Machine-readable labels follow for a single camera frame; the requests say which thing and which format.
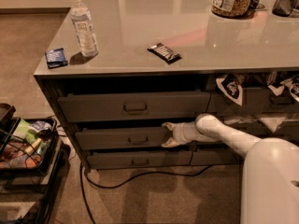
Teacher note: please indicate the dark chocolate bar wrapper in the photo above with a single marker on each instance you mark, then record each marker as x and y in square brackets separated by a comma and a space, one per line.
[164, 52]

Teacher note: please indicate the grey drawer cabinet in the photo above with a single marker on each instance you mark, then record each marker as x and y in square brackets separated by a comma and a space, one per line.
[210, 47]

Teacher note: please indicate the black and white chip bag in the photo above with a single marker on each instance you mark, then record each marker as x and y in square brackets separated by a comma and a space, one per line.
[231, 88]

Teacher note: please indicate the clear plastic water bottle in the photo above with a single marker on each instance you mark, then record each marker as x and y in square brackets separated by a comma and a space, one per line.
[81, 17]

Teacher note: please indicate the clear plastic bags in drawer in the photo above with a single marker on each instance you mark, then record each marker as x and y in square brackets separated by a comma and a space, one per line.
[272, 121]

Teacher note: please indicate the dark glass pitcher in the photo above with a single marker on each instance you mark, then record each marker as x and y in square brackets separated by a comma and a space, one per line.
[284, 8]

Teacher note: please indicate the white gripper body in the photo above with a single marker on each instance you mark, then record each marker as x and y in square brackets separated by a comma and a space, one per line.
[179, 133]

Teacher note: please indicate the green snack bag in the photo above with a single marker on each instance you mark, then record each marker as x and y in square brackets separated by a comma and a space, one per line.
[28, 132]

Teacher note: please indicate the large jar of nuts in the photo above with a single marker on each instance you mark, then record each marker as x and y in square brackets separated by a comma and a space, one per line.
[230, 8]

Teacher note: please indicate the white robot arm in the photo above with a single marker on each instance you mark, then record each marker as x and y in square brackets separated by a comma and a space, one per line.
[270, 175]

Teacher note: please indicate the black wire rack cart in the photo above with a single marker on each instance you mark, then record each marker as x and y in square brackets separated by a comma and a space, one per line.
[30, 175]

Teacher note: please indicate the blue snack packet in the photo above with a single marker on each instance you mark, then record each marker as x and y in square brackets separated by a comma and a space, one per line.
[55, 58]

